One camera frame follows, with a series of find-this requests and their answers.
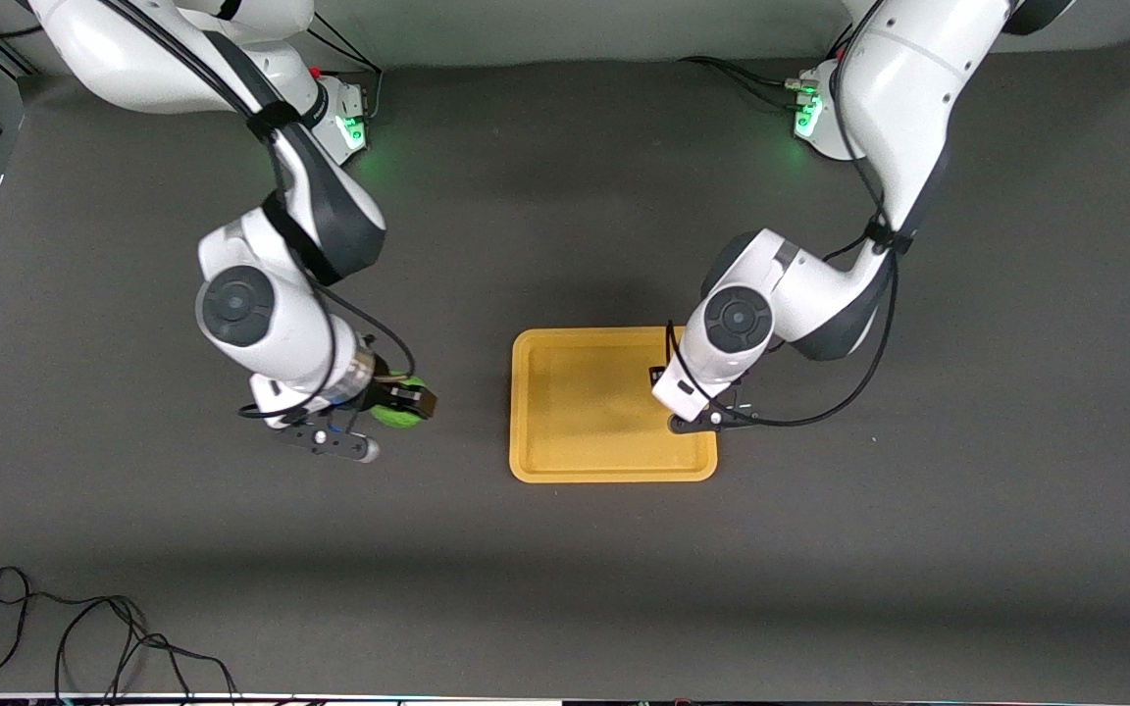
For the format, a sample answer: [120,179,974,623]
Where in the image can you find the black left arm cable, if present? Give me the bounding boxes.
[665,0,904,429]

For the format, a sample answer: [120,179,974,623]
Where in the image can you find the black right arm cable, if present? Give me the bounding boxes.
[99,0,417,421]

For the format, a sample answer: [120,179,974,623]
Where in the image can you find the yellow plastic tray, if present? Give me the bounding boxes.
[509,327,719,483]

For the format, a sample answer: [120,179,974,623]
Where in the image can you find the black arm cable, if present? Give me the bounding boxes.
[99,0,417,421]
[665,0,904,429]

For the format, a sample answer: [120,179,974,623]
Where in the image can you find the green apple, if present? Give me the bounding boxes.
[371,376,427,429]

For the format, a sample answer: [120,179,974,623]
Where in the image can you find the right base black cables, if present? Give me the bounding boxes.
[308,15,385,121]

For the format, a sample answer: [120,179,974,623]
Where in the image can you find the base black cables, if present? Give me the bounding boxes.
[308,15,385,121]
[679,18,852,111]

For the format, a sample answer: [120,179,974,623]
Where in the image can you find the thin black loose cable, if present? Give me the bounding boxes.
[0,566,240,701]

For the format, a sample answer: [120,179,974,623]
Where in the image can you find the left base black cables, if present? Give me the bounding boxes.
[679,18,852,111]

